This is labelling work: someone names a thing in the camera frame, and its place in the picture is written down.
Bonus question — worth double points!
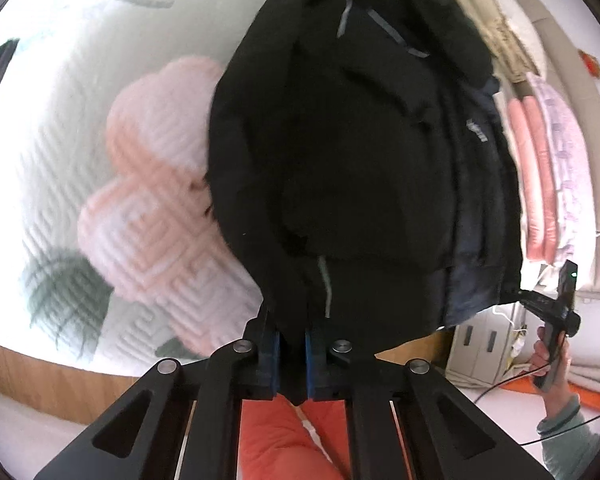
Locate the white nightstand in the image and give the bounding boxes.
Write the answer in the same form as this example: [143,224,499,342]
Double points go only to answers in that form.
[447,317,523,391]

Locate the black hooded jacket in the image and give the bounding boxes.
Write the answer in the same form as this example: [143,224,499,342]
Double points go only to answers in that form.
[206,0,526,406]

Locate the black cable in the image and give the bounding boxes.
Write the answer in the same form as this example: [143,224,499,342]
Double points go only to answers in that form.
[472,365,600,448]

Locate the floral bed sheet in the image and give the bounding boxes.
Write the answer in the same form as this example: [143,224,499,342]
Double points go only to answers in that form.
[0,0,481,376]

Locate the pink purple folded blanket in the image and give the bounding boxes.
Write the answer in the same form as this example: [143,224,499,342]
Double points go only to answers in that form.
[505,72,593,266]

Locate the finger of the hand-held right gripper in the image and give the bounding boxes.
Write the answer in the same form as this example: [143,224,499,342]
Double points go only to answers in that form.
[517,287,563,320]

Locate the person's right hand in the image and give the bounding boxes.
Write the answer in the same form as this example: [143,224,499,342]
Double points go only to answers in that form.
[529,326,576,413]

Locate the person's orange pants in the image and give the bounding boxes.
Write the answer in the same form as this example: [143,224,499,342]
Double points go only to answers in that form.
[237,394,353,480]

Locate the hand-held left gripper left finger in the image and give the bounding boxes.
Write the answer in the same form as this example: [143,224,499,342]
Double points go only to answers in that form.
[32,305,283,480]

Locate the orange cloth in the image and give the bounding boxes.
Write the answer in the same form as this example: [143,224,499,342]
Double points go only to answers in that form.
[505,375,600,412]

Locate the folded beige quilt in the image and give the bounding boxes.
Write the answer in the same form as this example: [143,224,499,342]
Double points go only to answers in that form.
[440,0,541,86]

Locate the red brown plush toy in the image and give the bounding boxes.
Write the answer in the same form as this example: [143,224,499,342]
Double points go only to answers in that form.
[581,50,600,81]

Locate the person's right forearm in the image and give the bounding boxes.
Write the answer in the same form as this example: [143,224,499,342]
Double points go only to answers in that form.
[536,394,600,480]

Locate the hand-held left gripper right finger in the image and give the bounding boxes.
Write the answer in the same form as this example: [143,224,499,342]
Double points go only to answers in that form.
[304,327,553,480]

